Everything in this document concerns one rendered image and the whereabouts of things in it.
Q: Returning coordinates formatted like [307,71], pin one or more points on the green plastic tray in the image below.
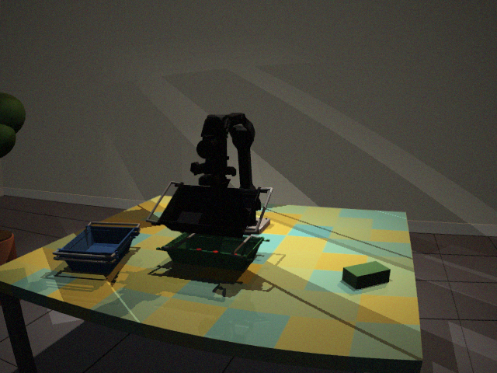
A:
[186,253]

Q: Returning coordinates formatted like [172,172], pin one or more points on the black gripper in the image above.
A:
[216,178]

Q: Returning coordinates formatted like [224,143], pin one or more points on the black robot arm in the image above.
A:
[214,133]

